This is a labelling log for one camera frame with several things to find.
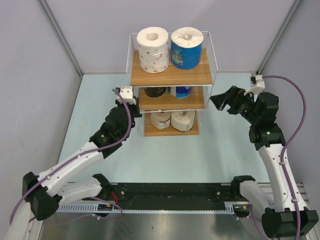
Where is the blue Tempo paper roll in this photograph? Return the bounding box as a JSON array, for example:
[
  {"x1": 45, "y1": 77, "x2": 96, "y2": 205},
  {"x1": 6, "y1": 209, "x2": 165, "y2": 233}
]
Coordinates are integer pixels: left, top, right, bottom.
[{"x1": 167, "y1": 86, "x2": 192, "y2": 99}]

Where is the white slotted cable duct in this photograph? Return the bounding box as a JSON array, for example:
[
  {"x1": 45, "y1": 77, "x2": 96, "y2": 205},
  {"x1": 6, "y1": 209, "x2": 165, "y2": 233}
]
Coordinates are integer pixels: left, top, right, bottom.
[{"x1": 56, "y1": 201, "x2": 234, "y2": 215}]

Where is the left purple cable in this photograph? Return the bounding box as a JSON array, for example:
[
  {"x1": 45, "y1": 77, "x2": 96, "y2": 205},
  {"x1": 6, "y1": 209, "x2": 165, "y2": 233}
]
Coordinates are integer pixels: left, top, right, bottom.
[{"x1": 9, "y1": 87, "x2": 133, "y2": 226}]

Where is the cream paper roll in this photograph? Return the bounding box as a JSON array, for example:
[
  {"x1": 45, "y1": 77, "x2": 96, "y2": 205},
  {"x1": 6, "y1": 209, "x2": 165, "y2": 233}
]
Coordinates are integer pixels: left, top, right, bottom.
[{"x1": 170, "y1": 110, "x2": 196, "y2": 132}]

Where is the white wire wooden shelf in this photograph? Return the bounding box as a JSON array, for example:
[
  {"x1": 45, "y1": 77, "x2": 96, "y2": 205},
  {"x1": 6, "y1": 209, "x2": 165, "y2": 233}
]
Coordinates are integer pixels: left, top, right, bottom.
[{"x1": 126, "y1": 31, "x2": 218, "y2": 137}]

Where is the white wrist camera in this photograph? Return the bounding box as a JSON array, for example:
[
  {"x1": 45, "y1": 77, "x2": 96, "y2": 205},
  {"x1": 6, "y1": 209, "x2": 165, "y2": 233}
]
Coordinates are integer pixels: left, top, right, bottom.
[
  {"x1": 244, "y1": 75, "x2": 265, "y2": 96},
  {"x1": 112, "y1": 85, "x2": 137, "y2": 105}
]

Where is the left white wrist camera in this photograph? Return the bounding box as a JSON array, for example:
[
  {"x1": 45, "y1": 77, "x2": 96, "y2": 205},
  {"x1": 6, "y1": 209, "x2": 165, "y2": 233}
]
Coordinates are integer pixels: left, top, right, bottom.
[{"x1": 112, "y1": 85, "x2": 137, "y2": 105}]

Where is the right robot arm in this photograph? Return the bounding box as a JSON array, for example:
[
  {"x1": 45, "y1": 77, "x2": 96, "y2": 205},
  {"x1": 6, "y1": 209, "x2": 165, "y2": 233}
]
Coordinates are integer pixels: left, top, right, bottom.
[{"x1": 210, "y1": 86, "x2": 319, "y2": 239}]

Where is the light blue paper roll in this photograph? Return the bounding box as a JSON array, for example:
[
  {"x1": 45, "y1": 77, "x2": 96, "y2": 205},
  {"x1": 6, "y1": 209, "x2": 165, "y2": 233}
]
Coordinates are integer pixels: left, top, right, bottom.
[{"x1": 170, "y1": 27, "x2": 204, "y2": 70}]

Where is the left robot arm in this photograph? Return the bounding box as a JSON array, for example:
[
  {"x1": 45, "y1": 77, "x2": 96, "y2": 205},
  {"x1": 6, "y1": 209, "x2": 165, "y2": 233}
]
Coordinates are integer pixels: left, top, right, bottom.
[{"x1": 22, "y1": 96, "x2": 142, "y2": 221}]

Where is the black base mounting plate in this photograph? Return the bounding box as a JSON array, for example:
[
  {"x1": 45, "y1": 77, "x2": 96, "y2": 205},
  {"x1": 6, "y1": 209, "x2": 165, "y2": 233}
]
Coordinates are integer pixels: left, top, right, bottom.
[{"x1": 97, "y1": 183, "x2": 248, "y2": 210}]

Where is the brown paper roll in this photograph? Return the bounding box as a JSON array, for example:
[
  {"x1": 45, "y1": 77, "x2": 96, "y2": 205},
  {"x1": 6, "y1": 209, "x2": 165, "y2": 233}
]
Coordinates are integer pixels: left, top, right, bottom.
[{"x1": 150, "y1": 112, "x2": 171, "y2": 130}]

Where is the dark green paper roll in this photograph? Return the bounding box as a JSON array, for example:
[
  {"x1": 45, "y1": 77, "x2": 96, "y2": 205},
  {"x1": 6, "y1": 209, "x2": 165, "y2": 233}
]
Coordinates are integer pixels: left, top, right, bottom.
[{"x1": 144, "y1": 87, "x2": 167, "y2": 98}]

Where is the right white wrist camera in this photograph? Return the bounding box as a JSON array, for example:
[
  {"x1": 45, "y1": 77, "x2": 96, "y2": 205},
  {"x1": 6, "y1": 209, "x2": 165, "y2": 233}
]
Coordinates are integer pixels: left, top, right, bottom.
[{"x1": 244, "y1": 75, "x2": 265, "y2": 96}]

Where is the floral white paper roll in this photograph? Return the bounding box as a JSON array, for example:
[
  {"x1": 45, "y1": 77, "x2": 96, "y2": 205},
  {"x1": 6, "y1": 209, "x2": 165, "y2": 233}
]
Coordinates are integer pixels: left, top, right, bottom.
[{"x1": 136, "y1": 27, "x2": 170, "y2": 74}]

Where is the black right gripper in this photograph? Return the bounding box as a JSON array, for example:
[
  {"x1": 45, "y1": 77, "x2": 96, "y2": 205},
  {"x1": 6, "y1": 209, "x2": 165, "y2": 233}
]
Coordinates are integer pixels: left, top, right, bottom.
[{"x1": 210, "y1": 85, "x2": 260, "y2": 124}]

